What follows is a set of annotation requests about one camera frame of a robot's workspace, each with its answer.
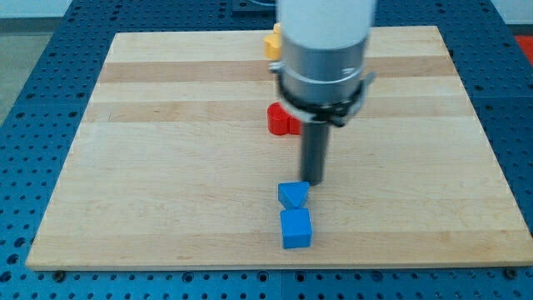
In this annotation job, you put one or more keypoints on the red object at right edge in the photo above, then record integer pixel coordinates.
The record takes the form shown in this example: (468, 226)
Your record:
(526, 44)

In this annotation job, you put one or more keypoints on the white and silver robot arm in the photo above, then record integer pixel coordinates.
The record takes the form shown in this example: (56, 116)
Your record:
(320, 71)

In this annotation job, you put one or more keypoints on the light wooden board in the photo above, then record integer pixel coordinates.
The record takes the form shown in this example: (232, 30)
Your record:
(173, 167)

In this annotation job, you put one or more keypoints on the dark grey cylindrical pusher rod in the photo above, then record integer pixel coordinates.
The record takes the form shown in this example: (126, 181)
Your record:
(314, 141)

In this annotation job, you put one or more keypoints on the blue triangle block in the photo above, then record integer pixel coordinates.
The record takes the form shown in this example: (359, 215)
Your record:
(293, 195)

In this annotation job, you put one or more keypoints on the red heart block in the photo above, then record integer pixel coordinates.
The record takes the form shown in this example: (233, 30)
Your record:
(279, 122)

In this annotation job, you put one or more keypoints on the yellow heart block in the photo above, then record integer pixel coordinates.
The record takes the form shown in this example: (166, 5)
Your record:
(273, 43)

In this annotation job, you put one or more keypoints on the blue cube block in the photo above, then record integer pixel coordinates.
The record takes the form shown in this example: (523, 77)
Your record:
(296, 228)

